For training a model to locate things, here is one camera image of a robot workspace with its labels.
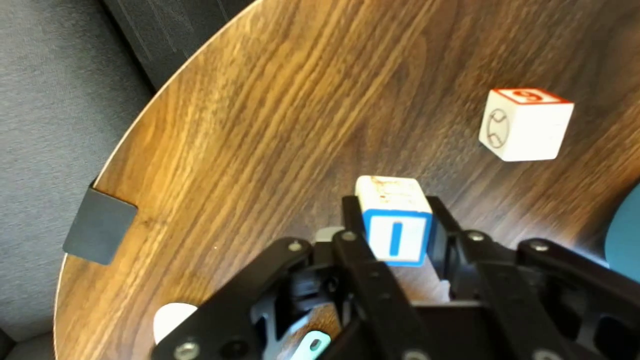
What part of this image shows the white block blue letter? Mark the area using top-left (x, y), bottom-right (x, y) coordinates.
top-left (355, 173), bottom-right (436, 270)

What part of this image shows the white block red letter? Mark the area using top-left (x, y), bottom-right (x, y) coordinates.
top-left (477, 86), bottom-right (577, 164)

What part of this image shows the blue bowl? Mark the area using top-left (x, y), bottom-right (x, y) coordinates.
top-left (602, 182), bottom-right (640, 265)

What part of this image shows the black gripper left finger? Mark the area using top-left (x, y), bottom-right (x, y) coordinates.
top-left (150, 193), bottom-right (429, 360)

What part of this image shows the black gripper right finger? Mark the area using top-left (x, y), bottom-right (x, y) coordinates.
top-left (427, 193), bottom-right (640, 360)

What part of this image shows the teal measuring scoop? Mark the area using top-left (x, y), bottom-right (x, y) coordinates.
top-left (288, 330), bottom-right (335, 360)

